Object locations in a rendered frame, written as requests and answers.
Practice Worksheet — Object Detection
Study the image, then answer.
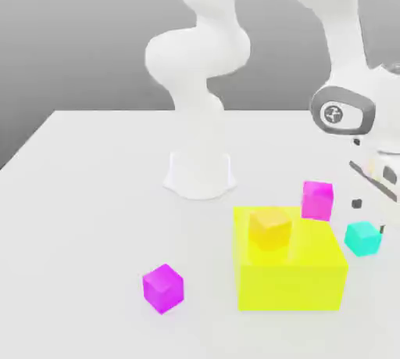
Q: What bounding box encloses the small magenta cube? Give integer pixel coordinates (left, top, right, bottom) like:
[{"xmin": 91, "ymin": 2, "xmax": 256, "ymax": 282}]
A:
[
  {"xmin": 142, "ymin": 263, "xmax": 185, "ymax": 315},
  {"xmin": 301, "ymin": 180, "xmax": 334, "ymax": 222}
]

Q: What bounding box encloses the large yellow box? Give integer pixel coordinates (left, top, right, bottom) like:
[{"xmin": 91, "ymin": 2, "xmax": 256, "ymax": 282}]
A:
[{"xmin": 232, "ymin": 206, "xmax": 350, "ymax": 312}]

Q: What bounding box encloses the small cyan cube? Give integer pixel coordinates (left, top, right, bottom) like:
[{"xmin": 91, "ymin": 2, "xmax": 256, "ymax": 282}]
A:
[{"xmin": 344, "ymin": 221, "xmax": 383, "ymax": 258}]

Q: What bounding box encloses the small orange cube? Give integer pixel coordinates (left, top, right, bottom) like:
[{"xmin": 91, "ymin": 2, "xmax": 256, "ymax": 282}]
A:
[{"xmin": 248, "ymin": 207, "xmax": 293, "ymax": 252}]

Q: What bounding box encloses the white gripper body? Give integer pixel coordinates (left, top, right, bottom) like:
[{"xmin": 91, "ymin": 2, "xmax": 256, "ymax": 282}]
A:
[{"xmin": 346, "ymin": 157, "xmax": 400, "ymax": 210}]

